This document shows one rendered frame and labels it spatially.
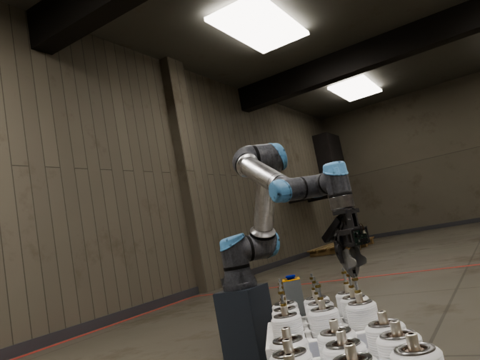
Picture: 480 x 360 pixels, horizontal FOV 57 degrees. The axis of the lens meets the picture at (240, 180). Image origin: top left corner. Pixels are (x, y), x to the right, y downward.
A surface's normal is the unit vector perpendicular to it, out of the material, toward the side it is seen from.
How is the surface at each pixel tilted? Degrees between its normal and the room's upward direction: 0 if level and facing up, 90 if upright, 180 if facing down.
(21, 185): 90
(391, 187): 90
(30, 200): 90
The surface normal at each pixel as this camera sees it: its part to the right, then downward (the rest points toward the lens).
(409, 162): -0.51, -0.01
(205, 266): 0.84, -0.22
